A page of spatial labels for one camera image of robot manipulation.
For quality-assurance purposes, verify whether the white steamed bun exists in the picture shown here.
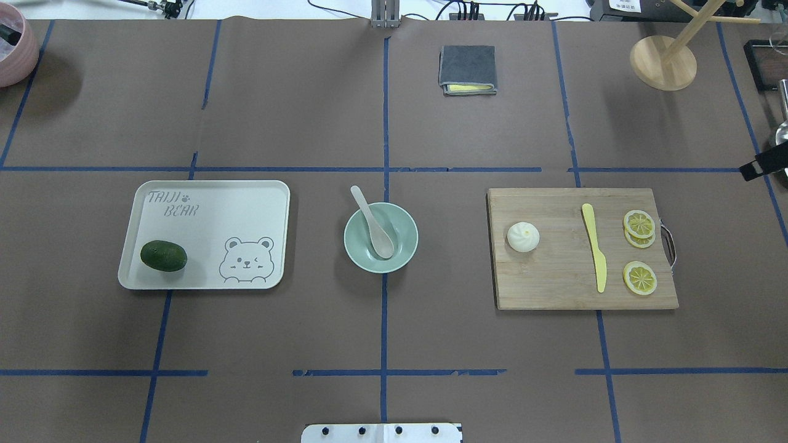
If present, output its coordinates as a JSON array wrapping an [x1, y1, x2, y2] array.
[[506, 221, 541, 253]]

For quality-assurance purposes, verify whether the white plastic spoon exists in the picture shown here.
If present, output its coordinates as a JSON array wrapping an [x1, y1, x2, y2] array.
[[350, 185, 394, 259]]

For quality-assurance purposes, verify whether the mint green bowl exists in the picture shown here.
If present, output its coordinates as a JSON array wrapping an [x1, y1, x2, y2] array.
[[344, 202, 419, 274]]

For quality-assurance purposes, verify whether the pink bowl with ice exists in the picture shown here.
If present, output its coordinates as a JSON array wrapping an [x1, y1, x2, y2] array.
[[1, 2, 39, 88]]

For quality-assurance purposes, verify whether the metal scoop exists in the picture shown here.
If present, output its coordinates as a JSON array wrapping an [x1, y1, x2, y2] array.
[[773, 79, 788, 148]]

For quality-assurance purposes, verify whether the dark wooden tray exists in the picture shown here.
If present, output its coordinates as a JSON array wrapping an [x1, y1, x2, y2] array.
[[743, 39, 787, 92]]

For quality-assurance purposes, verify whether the wooden mug tree stand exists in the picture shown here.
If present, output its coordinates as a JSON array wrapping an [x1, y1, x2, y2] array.
[[629, 1, 761, 92]]

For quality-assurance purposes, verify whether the lemon slice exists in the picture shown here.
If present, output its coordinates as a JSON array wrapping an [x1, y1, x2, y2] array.
[[622, 209, 656, 239], [622, 261, 658, 295], [624, 231, 656, 249]]

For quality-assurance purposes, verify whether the yellow plastic knife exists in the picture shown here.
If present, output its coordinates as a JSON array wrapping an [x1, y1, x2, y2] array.
[[581, 202, 608, 293]]

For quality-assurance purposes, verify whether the bamboo cutting board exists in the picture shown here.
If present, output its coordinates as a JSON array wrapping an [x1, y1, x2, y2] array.
[[487, 188, 679, 309]]

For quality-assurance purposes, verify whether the grey folded cloth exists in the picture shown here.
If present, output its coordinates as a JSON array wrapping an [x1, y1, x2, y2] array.
[[438, 45, 498, 96]]

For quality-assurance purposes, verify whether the white bear tray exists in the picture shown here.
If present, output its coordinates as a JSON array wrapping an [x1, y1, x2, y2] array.
[[118, 180, 291, 290]]

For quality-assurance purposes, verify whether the black tripod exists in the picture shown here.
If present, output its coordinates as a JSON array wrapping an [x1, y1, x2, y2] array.
[[121, 0, 184, 20]]

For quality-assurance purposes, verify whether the aluminium frame post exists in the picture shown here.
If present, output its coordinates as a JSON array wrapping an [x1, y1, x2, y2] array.
[[371, 0, 401, 29]]

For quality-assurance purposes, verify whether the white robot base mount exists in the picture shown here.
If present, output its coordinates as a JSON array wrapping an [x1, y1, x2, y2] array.
[[300, 423, 464, 442]]

